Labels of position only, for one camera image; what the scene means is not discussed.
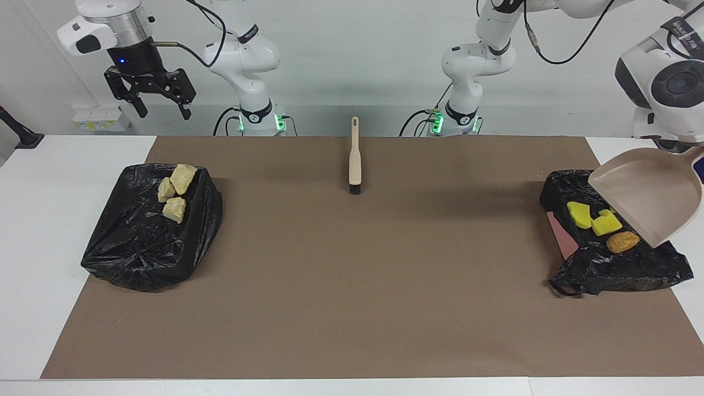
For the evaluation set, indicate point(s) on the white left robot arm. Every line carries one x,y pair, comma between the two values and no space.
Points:
478,60

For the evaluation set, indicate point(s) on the yellow sponge with green pad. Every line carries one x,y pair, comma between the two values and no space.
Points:
606,212

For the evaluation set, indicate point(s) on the white wall socket box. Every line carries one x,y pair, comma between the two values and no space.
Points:
102,120

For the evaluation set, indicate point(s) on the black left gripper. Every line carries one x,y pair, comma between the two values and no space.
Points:
674,146

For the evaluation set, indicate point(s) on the brown table mat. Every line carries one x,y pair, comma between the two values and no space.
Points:
330,341

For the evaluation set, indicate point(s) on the black camera stand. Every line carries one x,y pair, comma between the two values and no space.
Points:
22,135

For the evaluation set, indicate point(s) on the yellow sponge piece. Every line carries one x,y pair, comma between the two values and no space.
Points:
579,214
606,224

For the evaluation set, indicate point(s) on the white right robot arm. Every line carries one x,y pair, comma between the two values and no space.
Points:
242,55

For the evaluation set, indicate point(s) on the brown bread roll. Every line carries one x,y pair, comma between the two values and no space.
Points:
622,242

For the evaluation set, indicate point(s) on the pink bin box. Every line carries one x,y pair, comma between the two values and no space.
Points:
564,239

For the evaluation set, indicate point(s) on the beige plastic dustpan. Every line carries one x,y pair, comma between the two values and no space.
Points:
654,192

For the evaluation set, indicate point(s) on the large bin with black bag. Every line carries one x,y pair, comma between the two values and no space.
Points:
137,242

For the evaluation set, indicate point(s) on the black bag on pink bin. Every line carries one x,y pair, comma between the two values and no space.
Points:
621,269

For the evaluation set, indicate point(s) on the croissant pastry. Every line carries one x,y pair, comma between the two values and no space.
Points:
166,190
183,179
174,210

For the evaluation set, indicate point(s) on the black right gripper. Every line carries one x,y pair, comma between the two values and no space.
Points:
140,69

